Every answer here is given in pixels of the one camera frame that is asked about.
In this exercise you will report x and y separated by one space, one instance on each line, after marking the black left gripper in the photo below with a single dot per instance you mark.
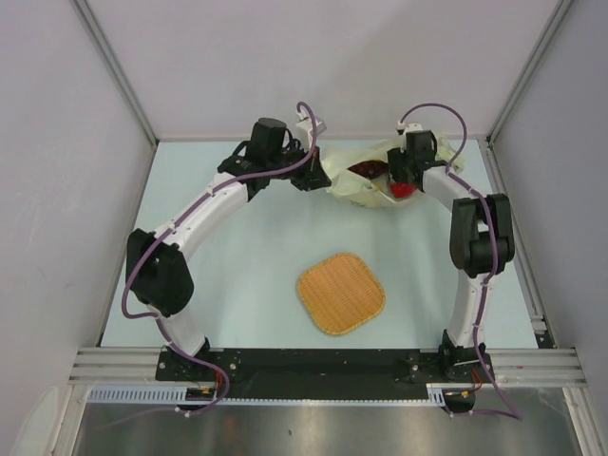
313 176

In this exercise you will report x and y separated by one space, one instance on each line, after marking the translucent pale green plastic bag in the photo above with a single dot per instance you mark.
380 176

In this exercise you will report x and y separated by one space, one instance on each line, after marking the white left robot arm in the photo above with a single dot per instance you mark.
157 262

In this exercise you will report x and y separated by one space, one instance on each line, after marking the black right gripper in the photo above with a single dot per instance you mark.
395 159

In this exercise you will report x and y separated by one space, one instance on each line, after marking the woven bamboo tray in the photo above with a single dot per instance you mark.
341 294

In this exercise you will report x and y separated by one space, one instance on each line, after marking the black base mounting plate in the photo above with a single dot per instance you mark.
351 374

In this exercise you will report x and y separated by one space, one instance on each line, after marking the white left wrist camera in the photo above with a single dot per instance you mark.
303 131

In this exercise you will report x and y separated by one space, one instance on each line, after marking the dark red fake fruit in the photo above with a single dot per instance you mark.
370 169

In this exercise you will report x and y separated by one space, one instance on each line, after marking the red fake dragon fruit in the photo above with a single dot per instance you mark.
401 190

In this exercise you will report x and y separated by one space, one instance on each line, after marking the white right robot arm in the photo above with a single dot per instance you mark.
481 243

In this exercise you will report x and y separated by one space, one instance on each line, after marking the white slotted cable duct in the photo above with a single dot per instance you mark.
185 396

